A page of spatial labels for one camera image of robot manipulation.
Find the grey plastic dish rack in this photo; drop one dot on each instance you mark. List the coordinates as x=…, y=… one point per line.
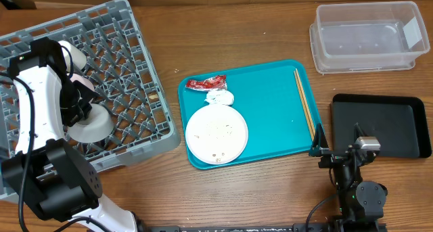
x=121, y=69

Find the large white dirty plate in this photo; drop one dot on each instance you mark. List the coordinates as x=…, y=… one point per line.
x=216, y=134

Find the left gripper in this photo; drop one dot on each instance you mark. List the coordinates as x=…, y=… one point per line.
x=78, y=103

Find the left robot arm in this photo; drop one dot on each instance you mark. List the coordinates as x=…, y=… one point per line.
x=50, y=177

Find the wooden chopstick right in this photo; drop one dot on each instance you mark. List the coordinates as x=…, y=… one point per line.
x=305, y=103

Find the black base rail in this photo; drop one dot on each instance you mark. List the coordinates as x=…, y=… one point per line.
x=297, y=227

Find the grey bowl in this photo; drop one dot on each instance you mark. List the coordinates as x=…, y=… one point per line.
x=96, y=127

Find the wooden chopstick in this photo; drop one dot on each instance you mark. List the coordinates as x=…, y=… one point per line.
x=305, y=103
x=312, y=135

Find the clear plastic storage bin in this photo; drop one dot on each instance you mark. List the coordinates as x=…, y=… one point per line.
x=367, y=37

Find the teal serving tray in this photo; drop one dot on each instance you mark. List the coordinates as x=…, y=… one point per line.
x=267, y=96

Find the red snack wrapper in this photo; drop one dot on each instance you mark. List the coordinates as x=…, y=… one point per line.
x=213, y=83

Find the white cup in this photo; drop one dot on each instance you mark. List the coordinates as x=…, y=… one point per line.
x=74, y=55

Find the black plastic tray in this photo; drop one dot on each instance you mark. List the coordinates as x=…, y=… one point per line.
x=398, y=123

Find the crumpled white tissue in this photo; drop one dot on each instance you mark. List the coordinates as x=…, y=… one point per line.
x=221, y=96

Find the wooden chopstick left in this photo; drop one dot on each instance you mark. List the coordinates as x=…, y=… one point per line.
x=312, y=135

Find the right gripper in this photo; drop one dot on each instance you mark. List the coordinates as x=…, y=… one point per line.
x=320, y=148

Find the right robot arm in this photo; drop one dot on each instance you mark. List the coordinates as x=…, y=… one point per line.
x=361, y=203

